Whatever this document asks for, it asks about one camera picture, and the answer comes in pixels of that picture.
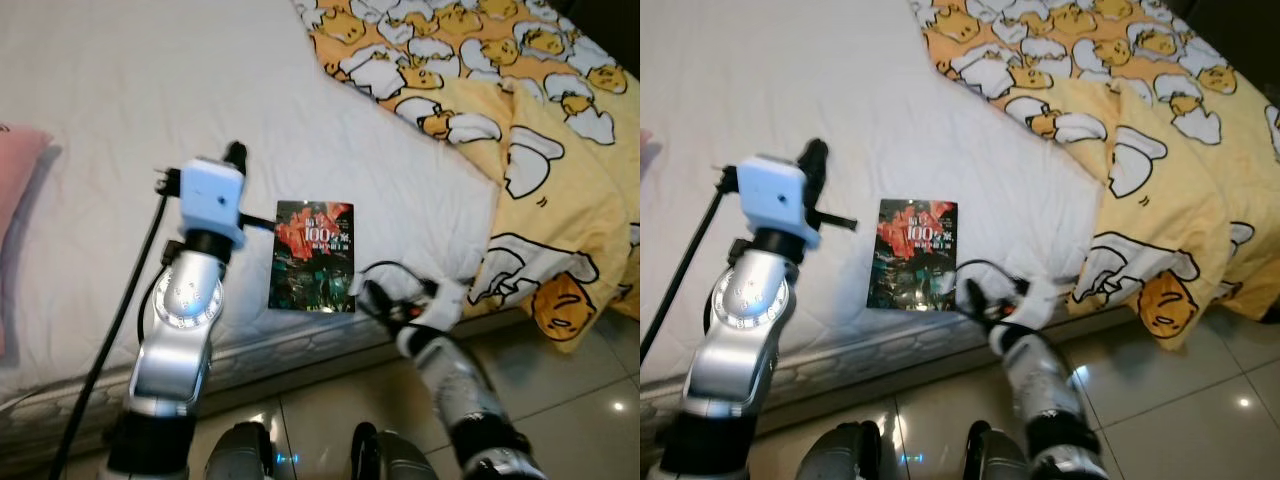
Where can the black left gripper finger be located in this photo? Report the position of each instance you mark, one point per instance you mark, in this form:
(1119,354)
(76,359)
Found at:
(236,155)
(815,158)

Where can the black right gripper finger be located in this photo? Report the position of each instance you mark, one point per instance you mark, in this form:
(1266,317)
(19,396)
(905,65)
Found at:
(375,305)
(980,305)
(382,297)
(987,297)

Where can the dark book with red cover art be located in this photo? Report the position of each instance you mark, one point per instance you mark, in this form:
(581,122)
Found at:
(312,260)
(912,258)

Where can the yellow cartoon print duvet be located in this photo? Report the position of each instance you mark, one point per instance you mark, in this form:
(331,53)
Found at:
(560,200)
(1170,200)

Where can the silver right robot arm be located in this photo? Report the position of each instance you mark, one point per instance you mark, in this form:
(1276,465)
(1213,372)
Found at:
(460,385)
(1045,385)

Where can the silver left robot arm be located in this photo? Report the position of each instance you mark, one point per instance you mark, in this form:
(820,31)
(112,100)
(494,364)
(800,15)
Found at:
(745,300)
(185,300)

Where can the white quilted mattress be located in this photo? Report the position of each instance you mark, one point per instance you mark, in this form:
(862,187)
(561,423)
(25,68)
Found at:
(800,80)
(150,90)

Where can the robot right leg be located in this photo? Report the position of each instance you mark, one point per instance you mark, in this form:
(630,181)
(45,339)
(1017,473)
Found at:
(1000,458)
(395,458)

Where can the robot leg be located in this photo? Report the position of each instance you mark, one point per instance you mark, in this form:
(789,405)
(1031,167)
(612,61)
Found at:
(395,458)
(240,455)
(1000,458)
(840,455)

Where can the robot left leg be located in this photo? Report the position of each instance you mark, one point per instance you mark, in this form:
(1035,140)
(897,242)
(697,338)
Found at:
(240,455)
(840,455)

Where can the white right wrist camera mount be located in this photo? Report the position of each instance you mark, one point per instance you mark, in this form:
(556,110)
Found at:
(1040,298)
(445,300)

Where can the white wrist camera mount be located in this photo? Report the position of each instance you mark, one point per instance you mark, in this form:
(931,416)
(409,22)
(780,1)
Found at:
(1040,298)
(775,200)
(445,300)
(212,200)

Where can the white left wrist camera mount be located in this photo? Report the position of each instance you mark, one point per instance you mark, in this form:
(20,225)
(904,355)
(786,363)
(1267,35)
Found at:
(212,200)
(775,200)

